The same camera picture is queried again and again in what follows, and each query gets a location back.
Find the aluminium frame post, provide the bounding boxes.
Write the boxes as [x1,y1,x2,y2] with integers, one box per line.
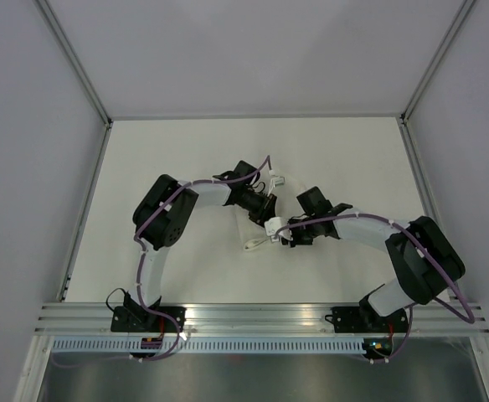
[33,0,112,127]
[399,0,478,125]

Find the white slotted cable duct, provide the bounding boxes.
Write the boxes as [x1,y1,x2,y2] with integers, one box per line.
[53,337,364,354]

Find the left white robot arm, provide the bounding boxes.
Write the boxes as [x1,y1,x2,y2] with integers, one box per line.
[111,158,277,334]

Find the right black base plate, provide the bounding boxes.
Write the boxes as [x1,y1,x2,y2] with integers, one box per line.
[324,306,409,335]

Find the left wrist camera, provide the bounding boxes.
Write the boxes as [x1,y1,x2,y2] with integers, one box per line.
[269,169,286,190]

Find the white cloth napkin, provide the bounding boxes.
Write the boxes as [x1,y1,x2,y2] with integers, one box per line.
[234,175,306,252]

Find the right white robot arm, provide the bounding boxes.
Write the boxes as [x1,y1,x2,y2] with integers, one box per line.
[274,187,466,331]

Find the left aluminium frame post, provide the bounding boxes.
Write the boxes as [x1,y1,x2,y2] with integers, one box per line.
[33,0,112,127]

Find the right aluminium frame post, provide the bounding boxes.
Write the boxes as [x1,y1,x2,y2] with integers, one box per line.
[399,0,478,125]

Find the aluminium front rail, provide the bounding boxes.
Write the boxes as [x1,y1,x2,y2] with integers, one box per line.
[33,302,489,338]

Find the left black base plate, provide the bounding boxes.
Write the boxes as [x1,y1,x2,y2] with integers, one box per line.
[111,306,186,333]

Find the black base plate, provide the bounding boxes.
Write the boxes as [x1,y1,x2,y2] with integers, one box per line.
[324,306,409,335]
[111,306,186,333]

